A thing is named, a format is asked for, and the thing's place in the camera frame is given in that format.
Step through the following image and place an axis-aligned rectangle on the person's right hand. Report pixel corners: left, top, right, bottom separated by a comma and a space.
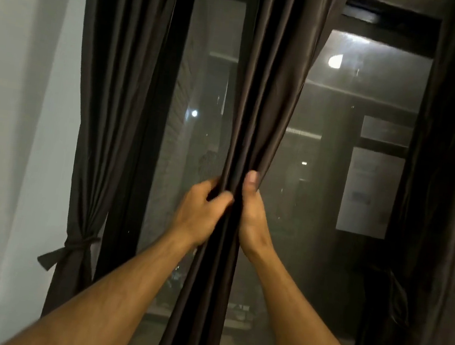
233, 170, 287, 266

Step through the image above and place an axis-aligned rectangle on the person's left hand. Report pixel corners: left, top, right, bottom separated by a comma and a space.
167, 171, 237, 253

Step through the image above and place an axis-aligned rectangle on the dark brown curtain panel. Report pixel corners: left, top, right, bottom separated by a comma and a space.
154, 0, 351, 345

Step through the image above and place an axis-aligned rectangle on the person's left forearm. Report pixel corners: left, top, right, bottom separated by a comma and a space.
0, 207, 199, 345

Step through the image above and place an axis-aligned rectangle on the person's right forearm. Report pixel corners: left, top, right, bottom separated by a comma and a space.
236, 244, 398, 345

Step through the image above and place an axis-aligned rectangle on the dark brown tied curtain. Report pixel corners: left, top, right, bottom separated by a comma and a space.
38, 0, 198, 332

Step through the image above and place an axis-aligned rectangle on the dark brown curtain tieback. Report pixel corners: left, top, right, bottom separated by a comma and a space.
35, 229, 102, 279

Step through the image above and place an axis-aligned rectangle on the dark brown wide curtain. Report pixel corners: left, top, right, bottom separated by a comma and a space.
355, 0, 455, 345

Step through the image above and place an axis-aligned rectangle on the black window frame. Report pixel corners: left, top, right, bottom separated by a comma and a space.
87, 0, 447, 345

